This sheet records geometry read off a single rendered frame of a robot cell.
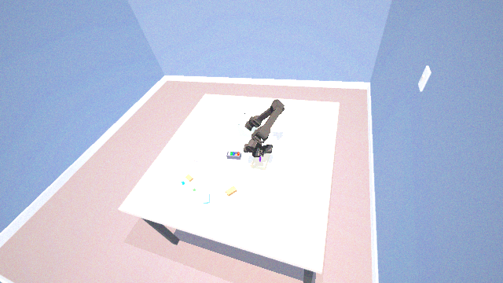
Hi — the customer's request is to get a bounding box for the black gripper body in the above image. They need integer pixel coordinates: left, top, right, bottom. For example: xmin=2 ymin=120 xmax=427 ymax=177
xmin=244 ymin=144 xmax=273 ymax=153

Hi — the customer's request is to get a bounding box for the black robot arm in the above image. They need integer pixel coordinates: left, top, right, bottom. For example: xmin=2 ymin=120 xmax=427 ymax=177
xmin=244 ymin=99 xmax=285 ymax=157

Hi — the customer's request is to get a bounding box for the orange rectangular block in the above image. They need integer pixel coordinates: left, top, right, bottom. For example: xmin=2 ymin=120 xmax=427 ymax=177
xmin=226 ymin=186 xmax=237 ymax=197

